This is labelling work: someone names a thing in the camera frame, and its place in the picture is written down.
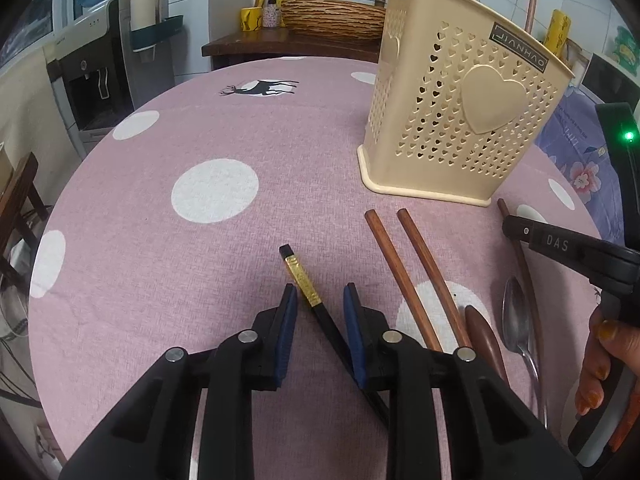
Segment white paper cup holder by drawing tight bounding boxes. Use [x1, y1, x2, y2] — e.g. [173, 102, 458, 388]
[129, 0, 185, 56]

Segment white black water dispenser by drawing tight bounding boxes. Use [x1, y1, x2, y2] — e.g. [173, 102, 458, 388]
[45, 0, 171, 147]

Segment cream plastic utensil holder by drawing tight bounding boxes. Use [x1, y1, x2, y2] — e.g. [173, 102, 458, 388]
[357, 0, 576, 207]

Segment yellow roll package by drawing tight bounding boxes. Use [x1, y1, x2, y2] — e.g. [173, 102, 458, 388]
[544, 8, 572, 56]

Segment black chopstick with gold band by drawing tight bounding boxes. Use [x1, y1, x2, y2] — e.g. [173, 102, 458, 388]
[278, 244, 391, 428]

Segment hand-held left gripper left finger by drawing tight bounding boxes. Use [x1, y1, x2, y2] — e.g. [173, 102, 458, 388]
[60, 282, 301, 480]

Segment shiny metal spoon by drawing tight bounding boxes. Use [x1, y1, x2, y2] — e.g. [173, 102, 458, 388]
[501, 276, 549, 428]

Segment dark wooden side table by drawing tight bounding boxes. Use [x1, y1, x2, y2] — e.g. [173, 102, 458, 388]
[201, 27, 381, 71]

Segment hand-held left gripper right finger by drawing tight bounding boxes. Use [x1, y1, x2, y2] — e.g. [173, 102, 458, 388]
[342, 282, 583, 480]

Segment brown wooden spoon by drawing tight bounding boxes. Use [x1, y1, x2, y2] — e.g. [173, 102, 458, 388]
[465, 305, 511, 391]

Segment sliding window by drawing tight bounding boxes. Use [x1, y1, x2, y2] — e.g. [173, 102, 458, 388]
[10, 0, 83, 56]

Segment person's right hand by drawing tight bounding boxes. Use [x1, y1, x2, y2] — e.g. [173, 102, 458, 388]
[574, 306, 640, 455]

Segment woven basket basin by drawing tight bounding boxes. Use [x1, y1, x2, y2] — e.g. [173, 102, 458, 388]
[280, 0, 388, 41]

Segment purple floral cloth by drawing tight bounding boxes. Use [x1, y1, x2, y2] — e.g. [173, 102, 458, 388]
[532, 85, 626, 221]

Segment pink polka dot tablecloth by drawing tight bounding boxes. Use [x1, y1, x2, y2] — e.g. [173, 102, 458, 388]
[27, 55, 626, 480]

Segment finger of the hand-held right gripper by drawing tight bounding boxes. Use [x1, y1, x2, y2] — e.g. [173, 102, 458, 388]
[501, 214, 632, 292]

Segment dark wooden chair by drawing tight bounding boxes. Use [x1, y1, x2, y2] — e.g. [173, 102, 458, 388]
[0, 152, 43, 281]

